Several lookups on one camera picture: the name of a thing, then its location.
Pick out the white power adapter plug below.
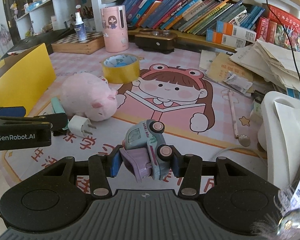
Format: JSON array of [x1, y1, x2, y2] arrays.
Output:
[[68, 115, 96, 138]]

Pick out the yellow tape roll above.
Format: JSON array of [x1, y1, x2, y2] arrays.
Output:
[[100, 54, 140, 84]]

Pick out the white spray bottle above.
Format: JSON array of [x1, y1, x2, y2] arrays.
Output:
[[74, 12, 87, 42]]

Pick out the grey purple toy truck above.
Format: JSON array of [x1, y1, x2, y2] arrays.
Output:
[[120, 119, 173, 183]]

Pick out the wooden chessboard box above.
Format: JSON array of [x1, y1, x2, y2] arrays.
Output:
[[51, 32, 104, 55]]

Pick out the yellow cardboard box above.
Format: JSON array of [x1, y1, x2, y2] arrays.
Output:
[[0, 43, 56, 115]]

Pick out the pink cartoon desk mat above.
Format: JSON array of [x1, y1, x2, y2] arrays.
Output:
[[0, 43, 267, 193]]

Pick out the white desk lamp base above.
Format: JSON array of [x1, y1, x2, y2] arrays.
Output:
[[257, 91, 300, 189]]

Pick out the row of leaning books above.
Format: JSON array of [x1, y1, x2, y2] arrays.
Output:
[[121, 0, 265, 36]]

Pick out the teal stapler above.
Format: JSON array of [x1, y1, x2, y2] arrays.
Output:
[[51, 96, 69, 130]]

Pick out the pink cartoon cylinder canister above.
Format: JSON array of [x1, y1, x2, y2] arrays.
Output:
[[100, 5, 129, 53]]

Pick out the pink plush pig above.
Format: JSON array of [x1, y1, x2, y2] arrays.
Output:
[[60, 73, 117, 121]]

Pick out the stack of papers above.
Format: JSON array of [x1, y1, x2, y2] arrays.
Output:
[[228, 39, 300, 95]]

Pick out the dark brown wooden box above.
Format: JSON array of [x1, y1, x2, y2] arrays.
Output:
[[134, 29, 178, 54]]

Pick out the black hanging cable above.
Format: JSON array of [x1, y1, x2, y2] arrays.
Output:
[[263, 0, 300, 103]]

